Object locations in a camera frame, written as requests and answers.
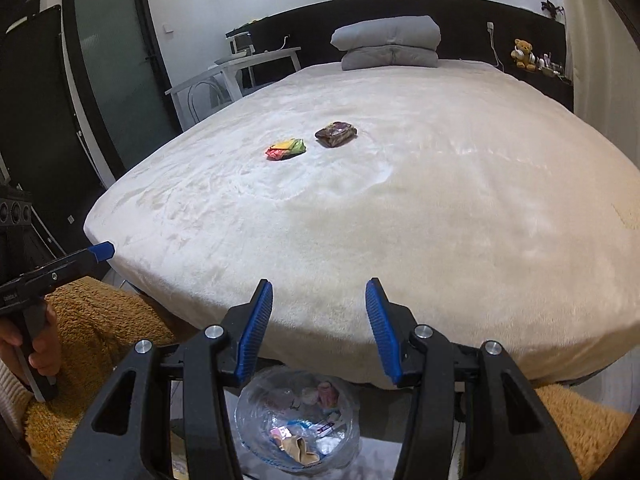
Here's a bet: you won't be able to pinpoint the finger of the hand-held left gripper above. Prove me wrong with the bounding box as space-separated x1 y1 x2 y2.
24 241 116 287

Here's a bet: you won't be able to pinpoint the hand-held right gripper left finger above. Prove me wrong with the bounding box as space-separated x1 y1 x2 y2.
52 279 274 480

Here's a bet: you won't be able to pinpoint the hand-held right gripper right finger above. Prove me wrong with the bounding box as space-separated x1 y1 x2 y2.
365 277 581 480

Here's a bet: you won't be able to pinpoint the clear plastic bag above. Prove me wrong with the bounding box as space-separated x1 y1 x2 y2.
235 366 362 473

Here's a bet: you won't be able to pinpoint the brown paper bag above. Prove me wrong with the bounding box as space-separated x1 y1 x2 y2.
272 435 321 467

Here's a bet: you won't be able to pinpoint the red yellow green wrapper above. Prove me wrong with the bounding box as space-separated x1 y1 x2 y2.
265 137 307 161

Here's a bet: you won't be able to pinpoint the dark brown wrapper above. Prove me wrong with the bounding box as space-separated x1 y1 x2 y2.
315 121 358 148

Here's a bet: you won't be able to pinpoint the person's left forearm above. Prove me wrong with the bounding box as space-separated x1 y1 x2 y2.
0 360 37 441

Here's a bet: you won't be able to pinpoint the person's left hand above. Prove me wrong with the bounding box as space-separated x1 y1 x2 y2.
0 302 63 378

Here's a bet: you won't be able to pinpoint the yellow fuzzy pants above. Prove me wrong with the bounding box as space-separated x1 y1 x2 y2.
25 276 633 480

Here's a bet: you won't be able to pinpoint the beige plush bed blanket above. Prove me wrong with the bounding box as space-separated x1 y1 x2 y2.
82 57 640 391

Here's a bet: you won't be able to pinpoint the black cabinet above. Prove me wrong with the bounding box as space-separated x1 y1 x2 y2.
0 5 121 281

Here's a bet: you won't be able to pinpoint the frosted glass door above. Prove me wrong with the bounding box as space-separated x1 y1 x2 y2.
62 0 183 187

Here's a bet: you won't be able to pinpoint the clear chair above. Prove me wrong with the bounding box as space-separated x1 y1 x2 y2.
187 77 227 123

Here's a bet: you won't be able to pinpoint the white tabletop appliance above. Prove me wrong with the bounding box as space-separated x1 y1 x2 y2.
227 32 254 58

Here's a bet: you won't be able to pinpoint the white side table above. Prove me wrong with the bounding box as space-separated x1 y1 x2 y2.
165 46 302 131

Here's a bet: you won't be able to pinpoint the grey pillow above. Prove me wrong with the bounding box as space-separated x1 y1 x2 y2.
341 44 440 72

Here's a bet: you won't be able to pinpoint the grey pillows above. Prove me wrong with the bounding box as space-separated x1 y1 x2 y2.
331 15 441 53

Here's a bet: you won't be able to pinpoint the black headboard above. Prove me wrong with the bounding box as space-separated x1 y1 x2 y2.
225 0 575 113

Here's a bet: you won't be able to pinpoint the brown teddy bear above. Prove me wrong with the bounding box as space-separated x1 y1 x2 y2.
510 38 538 72

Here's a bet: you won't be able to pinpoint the cluster of small bottles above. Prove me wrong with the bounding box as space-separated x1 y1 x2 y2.
535 52 571 83

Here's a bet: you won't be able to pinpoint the cream curtain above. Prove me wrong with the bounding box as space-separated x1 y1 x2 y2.
552 0 640 181

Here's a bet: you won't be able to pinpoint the white charger with cable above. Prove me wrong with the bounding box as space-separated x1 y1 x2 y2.
486 21 506 71

